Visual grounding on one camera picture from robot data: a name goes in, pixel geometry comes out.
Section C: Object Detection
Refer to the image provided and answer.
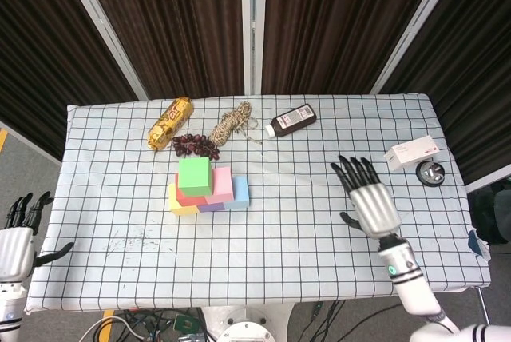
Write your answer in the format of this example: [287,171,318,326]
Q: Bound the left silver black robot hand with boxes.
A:
[0,191,76,283]

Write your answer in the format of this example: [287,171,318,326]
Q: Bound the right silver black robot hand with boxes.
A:
[330,154,402,239]

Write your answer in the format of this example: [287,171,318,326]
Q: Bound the light blue foam cube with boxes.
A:
[224,175,252,211]

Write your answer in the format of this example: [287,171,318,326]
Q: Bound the pink foam cube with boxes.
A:
[204,165,235,205]

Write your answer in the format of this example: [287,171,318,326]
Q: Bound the purple foam cube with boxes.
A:
[198,201,228,214]

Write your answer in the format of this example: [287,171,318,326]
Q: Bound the yellow foam cube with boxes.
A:
[168,182,201,218]

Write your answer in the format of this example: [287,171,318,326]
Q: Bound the red foam cube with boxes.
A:
[175,173,208,207]

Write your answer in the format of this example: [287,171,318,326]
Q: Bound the green foam cube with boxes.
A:
[177,157,213,198]

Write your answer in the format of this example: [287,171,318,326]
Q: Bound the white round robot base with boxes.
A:
[199,304,297,342]

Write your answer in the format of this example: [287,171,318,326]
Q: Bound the white carton box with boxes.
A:
[383,135,440,173]

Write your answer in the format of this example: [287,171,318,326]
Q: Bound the brown bottle white cap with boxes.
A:
[264,103,319,140]

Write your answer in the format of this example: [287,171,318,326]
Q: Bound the dark brown curtain panel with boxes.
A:
[378,0,511,181]
[0,0,139,161]
[261,0,446,95]
[77,0,245,99]

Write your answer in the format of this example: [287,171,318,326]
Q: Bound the green circuit board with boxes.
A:
[173,312,200,334]

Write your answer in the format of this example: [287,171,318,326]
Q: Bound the dark red grape bunch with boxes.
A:
[171,133,221,159]

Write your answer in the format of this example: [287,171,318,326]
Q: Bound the gold snack packet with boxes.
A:
[147,97,194,152]

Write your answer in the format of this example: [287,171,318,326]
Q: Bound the white floor cable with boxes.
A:
[78,315,141,342]

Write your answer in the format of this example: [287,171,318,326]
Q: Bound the black hanging cables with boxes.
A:
[307,300,348,342]

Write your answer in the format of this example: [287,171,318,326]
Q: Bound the tangled black floor cables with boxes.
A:
[113,307,219,342]

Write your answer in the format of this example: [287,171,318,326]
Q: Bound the coiled braided rope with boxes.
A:
[210,101,263,146]

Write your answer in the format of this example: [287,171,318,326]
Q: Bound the white partition frame post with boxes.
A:
[370,0,467,95]
[240,0,267,95]
[55,0,149,101]

